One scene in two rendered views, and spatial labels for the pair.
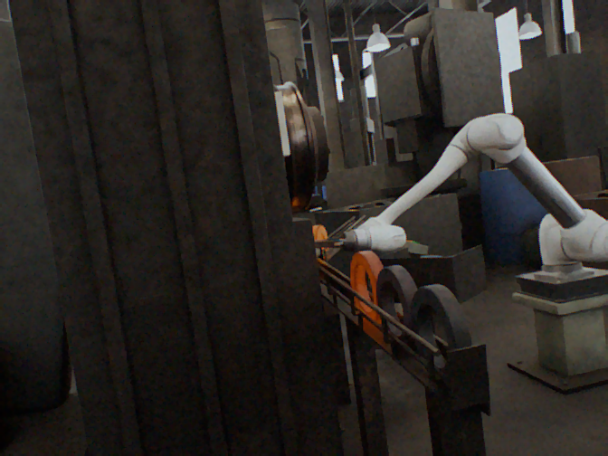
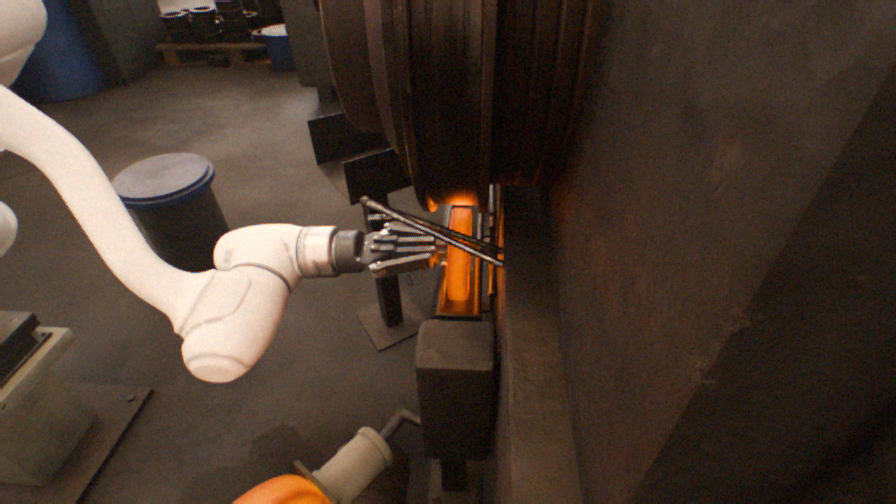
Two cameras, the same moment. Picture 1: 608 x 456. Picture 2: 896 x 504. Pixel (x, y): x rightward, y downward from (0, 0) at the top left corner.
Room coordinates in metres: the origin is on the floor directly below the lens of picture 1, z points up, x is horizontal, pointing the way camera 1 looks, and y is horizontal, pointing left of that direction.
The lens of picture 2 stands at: (2.64, 0.20, 1.25)
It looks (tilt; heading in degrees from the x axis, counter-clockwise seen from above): 41 degrees down; 196
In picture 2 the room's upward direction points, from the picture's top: straight up
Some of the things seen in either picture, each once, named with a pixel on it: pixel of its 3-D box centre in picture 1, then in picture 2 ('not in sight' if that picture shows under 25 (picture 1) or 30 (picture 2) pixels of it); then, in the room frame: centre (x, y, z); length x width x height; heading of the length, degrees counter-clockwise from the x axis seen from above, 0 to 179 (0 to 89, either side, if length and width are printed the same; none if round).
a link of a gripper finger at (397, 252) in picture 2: not in sight; (404, 254); (2.12, -0.06, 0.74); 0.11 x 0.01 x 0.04; 102
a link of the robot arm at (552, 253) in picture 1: (560, 237); not in sight; (2.39, -1.09, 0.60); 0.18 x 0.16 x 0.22; 15
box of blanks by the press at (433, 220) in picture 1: (384, 244); not in sight; (4.77, -0.65, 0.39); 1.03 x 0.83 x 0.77; 119
